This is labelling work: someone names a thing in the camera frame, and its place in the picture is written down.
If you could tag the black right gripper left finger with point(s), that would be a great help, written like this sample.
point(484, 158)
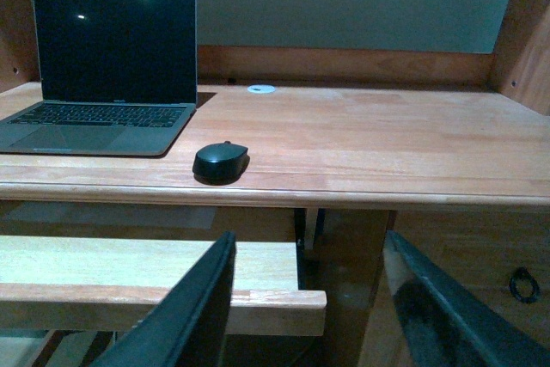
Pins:
point(187, 327)

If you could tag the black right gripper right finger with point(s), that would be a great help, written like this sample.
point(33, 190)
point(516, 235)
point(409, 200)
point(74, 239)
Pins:
point(443, 323)

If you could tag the black wireless mouse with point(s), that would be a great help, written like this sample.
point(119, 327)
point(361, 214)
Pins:
point(220, 162)

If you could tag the wooden pull-out keyboard tray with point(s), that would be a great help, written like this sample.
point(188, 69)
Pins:
point(110, 284)

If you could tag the grey open laptop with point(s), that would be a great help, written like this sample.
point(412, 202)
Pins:
point(118, 78)

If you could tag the black ring drawer handle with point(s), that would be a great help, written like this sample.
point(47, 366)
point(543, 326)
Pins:
point(524, 287)

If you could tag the white desk cable grommet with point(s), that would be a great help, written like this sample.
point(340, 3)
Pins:
point(261, 89)

